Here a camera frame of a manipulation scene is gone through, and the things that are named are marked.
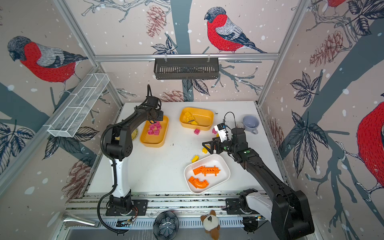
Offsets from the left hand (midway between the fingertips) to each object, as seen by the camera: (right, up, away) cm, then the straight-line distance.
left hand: (157, 115), depth 102 cm
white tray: (+35, -28, -15) cm, 47 cm away
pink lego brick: (-1, -7, +1) cm, 8 cm away
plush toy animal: (+34, -51, -35) cm, 70 cm away
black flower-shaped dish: (+13, -52, -34) cm, 63 cm away
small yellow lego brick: (+26, -27, -14) cm, 40 cm away
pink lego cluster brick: (-4, -8, +1) cm, 10 cm away
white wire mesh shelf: (-36, +5, -25) cm, 44 cm away
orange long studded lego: (+33, -32, -19) cm, 50 cm away
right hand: (+34, -15, -22) cm, 43 cm away
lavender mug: (+66, -6, +2) cm, 66 cm away
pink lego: (+28, -12, +1) cm, 30 cm away
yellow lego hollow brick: (+20, 0, +8) cm, 22 cm away
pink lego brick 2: (-1, -12, -1) cm, 12 cm away
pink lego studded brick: (-5, -12, -1) cm, 13 cm away
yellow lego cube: (+25, -5, +4) cm, 26 cm away
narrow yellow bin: (-1, -18, -3) cm, 18 cm away
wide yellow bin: (+26, -2, +8) cm, 28 cm away
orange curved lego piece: (+28, -37, -23) cm, 52 cm away
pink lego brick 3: (+40, -11, 0) cm, 41 cm away
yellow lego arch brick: (+22, -3, +7) cm, 23 cm away
